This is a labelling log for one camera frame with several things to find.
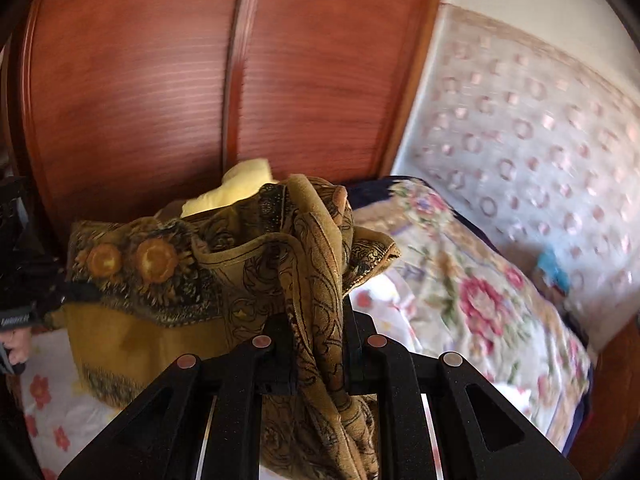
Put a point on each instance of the wooden slatted wardrobe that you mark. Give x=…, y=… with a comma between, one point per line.
x=150, y=85

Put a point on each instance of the circle patterned sheer curtain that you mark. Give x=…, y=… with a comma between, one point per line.
x=525, y=135

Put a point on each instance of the golden patterned garment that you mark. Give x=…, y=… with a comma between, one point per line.
x=165, y=330

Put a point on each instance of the yellow plush toy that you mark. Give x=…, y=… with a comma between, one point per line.
x=235, y=190

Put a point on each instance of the person's left hand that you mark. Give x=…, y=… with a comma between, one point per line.
x=20, y=350

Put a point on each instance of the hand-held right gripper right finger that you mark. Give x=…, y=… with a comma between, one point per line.
x=360, y=360

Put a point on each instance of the floral blanket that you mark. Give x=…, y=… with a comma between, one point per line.
x=475, y=300

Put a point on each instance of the white floral cloth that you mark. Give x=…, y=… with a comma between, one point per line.
x=55, y=400

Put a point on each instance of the teal box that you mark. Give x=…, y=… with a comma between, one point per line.
x=550, y=270

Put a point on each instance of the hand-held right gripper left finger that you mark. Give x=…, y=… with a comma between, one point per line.
x=275, y=360

